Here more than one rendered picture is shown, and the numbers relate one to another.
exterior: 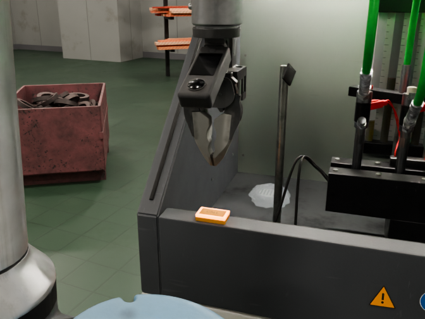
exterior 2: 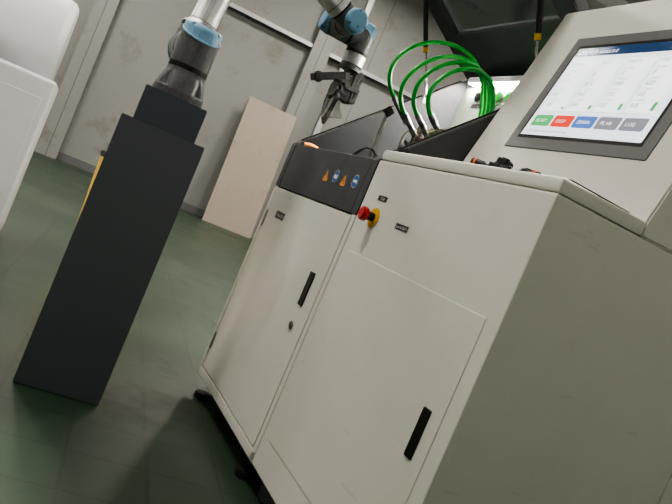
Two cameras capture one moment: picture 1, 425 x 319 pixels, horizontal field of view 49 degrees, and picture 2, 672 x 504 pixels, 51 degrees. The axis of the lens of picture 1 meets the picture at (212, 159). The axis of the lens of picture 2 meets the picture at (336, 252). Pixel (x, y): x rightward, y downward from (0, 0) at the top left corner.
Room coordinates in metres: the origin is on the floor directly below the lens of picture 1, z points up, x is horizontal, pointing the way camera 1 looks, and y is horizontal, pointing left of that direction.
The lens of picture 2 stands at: (-0.76, -1.88, 0.75)
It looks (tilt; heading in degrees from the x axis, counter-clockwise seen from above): 2 degrees down; 47
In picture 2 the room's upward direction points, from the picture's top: 23 degrees clockwise
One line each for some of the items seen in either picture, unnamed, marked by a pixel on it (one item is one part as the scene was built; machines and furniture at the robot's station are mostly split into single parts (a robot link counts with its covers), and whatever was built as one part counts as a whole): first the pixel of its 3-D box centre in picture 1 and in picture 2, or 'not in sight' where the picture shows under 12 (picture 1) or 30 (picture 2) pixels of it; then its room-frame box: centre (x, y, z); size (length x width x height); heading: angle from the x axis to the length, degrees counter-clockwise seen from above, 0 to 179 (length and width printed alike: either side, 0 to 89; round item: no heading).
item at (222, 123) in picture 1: (226, 135); (334, 113); (0.71, -0.02, 1.09); 0.06 x 0.03 x 0.09; 163
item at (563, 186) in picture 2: not in sight; (491, 185); (0.51, -0.91, 0.96); 0.70 x 0.22 x 0.03; 73
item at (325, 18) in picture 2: not in sight; (338, 25); (0.61, 0.01, 1.35); 0.11 x 0.11 x 0.08; 72
